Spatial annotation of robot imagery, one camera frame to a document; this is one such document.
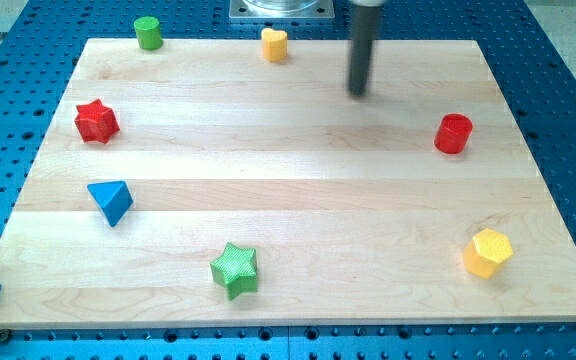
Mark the green star block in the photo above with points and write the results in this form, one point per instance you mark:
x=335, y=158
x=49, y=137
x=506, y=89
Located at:
x=236, y=270

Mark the red star block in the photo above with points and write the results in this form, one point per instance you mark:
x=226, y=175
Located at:
x=96, y=122

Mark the light wooden board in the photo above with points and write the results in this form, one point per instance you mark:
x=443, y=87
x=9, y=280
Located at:
x=355, y=215

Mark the yellow heart block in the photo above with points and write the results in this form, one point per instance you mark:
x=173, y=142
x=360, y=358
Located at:
x=274, y=44

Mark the red cylinder block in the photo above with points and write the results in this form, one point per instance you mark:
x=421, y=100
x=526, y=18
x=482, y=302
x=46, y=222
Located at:
x=453, y=133

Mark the blue triangle block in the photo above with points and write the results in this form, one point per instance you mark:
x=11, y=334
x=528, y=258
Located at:
x=113, y=198

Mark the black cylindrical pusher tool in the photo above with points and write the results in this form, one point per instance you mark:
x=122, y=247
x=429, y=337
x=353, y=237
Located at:
x=366, y=15

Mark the green cylinder block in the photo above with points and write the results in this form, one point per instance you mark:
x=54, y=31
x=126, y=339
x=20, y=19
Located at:
x=148, y=33

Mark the yellow hexagon block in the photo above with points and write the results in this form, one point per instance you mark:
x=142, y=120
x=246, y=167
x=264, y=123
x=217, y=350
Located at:
x=487, y=251

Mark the blue perforated table plate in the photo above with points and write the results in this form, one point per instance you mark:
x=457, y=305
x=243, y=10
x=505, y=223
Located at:
x=41, y=46

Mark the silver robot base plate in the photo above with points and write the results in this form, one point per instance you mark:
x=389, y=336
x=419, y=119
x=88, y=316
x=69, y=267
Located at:
x=281, y=9

